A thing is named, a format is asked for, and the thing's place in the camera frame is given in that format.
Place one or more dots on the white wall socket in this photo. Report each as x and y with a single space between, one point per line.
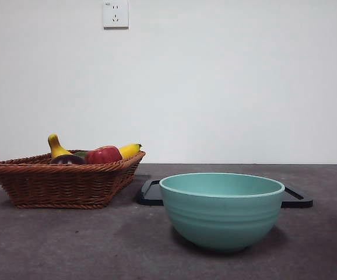
116 20

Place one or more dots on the yellow banana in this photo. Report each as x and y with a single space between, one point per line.
56 147

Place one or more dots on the green vegetable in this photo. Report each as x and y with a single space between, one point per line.
81 153

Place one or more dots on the brown wicker basket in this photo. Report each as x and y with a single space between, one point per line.
54 186

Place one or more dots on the dark red plum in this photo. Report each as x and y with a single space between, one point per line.
68 159

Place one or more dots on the red apple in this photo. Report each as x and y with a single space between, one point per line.
104 154

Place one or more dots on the dark rectangular tray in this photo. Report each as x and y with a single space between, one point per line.
149 198

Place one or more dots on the teal ribbed bowl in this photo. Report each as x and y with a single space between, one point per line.
221 218

